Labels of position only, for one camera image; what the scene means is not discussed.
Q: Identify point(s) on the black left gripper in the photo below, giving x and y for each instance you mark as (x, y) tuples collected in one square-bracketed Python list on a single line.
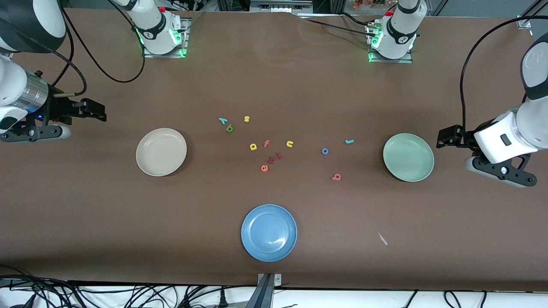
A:
[(466, 139)]

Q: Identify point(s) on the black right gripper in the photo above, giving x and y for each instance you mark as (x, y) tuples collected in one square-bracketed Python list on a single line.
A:
[(57, 109)]

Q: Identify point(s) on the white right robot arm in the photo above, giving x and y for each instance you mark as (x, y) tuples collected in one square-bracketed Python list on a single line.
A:
[(154, 30)]

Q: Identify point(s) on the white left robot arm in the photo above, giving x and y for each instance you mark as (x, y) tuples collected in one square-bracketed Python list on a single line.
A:
[(400, 34)]

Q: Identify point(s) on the pale green round plate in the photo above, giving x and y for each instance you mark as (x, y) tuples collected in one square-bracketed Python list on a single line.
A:
[(409, 157)]

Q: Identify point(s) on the beige brown round plate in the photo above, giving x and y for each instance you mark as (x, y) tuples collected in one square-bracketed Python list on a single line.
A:
[(161, 152)]

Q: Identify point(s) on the brown table cover sheet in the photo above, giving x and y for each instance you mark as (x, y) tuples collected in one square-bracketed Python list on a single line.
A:
[(85, 214)]

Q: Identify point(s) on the small white paper scrap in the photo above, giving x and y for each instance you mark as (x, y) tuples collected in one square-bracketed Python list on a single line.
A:
[(382, 238)]

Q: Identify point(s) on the orange artificial flowers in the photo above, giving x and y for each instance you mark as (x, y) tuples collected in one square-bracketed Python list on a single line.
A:
[(368, 3)]

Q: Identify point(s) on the blue round plate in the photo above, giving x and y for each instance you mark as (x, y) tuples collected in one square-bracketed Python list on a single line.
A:
[(269, 233)]

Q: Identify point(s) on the grey power strip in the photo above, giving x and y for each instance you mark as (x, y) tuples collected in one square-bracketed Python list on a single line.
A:
[(280, 6)]

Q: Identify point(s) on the black power plug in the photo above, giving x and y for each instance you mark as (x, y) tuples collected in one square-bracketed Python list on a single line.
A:
[(222, 299)]

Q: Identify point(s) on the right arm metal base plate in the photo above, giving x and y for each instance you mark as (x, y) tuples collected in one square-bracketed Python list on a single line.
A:
[(154, 56)]

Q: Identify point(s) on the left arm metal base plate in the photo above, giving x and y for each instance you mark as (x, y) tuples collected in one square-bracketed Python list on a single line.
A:
[(406, 60)]

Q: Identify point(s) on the metal table corner bracket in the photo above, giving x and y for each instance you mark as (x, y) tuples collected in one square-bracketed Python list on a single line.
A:
[(524, 23)]

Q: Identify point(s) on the aluminium frame rail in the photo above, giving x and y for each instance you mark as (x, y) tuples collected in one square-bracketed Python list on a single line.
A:
[(535, 7)]

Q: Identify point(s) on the aluminium camera post bracket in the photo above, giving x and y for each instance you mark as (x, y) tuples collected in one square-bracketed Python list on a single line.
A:
[(265, 291)]

